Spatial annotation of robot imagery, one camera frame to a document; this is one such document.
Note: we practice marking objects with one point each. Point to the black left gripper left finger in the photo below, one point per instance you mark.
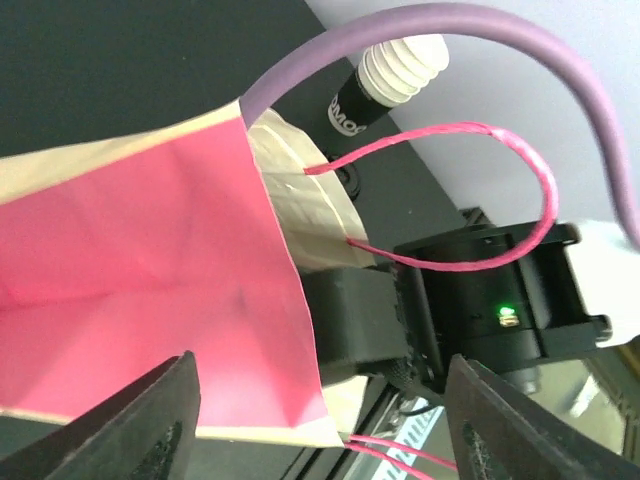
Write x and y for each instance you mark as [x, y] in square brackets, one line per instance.
[144, 431]

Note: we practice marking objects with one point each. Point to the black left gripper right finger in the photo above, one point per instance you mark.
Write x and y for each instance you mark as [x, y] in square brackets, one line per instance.
[499, 433]

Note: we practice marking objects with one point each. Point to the cream cakes paper bag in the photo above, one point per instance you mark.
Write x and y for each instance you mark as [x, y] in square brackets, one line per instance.
[119, 254]

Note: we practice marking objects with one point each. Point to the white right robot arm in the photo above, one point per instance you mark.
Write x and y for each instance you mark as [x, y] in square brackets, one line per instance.
[575, 293]

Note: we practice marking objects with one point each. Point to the stack of paper cups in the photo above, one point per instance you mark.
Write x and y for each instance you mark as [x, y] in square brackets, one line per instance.
[388, 75]

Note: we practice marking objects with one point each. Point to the light blue cable duct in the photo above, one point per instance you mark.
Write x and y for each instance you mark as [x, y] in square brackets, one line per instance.
[412, 423]

